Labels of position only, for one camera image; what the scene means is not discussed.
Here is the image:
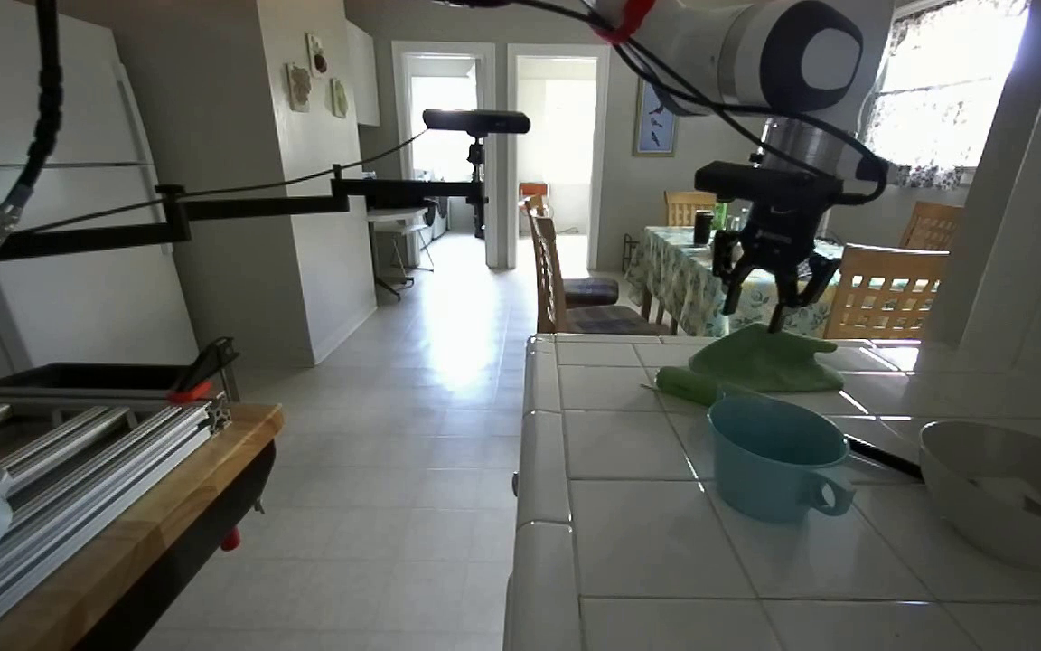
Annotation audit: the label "black camera post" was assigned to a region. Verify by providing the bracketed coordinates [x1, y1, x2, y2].
[461, 134, 493, 244]

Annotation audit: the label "aluminium extrusion rails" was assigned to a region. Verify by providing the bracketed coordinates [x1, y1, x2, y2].
[0, 392, 234, 649]

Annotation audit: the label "low white cabinet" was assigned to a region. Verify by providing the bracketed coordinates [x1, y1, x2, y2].
[370, 210, 434, 277]

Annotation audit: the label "white bowl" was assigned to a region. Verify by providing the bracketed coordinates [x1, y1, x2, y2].
[914, 417, 1041, 580]

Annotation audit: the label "dining table with floral cloth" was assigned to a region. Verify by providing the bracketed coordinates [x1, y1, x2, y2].
[623, 225, 840, 339]

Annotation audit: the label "black clamp with red grip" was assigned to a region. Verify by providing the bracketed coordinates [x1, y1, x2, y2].
[167, 332, 242, 412]

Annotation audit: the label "black stereo camera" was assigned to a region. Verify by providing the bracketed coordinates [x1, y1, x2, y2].
[418, 105, 536, 139]

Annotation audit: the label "light wooden chair back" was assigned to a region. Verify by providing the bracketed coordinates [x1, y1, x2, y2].
[896, 197, 965, 252]
[661, 187, 723, 231]

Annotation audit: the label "black boom bar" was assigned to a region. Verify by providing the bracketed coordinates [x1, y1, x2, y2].
[0, 166, 493, 270]

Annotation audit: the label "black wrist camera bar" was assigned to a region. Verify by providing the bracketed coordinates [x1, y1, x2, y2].
[695, 158, 844, 210]

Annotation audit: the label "light blue cup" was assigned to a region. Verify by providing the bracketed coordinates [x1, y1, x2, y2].
[701, 395, 855, 527]

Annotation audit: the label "green microfibre cloth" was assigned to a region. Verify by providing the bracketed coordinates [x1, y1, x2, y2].
[688, 323, 844, 398]

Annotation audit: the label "framed wall picture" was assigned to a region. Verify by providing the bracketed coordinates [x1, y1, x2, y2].
[632, 76, 678, 158]

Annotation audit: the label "white refrigerator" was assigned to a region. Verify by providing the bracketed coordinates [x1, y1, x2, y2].
[0, 0, 201, 373]

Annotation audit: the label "wooden workbench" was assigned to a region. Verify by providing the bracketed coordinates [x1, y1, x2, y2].
[0, 403, 289, 651]

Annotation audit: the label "thick black hanging cable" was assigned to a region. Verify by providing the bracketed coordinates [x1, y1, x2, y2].
[0, 0, 66, 291]

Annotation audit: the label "light wooden slatted chair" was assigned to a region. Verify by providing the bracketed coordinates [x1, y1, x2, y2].
[824, 240, 949, 339]

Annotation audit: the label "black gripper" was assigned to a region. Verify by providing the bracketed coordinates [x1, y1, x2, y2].
[711, 200, 844, 339]

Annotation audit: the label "red cable strap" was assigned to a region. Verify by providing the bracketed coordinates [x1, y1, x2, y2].
[587, 0, 658, 45]

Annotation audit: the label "dark wooden chair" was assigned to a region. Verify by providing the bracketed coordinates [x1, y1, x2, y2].
[517, 197, 575, 335]

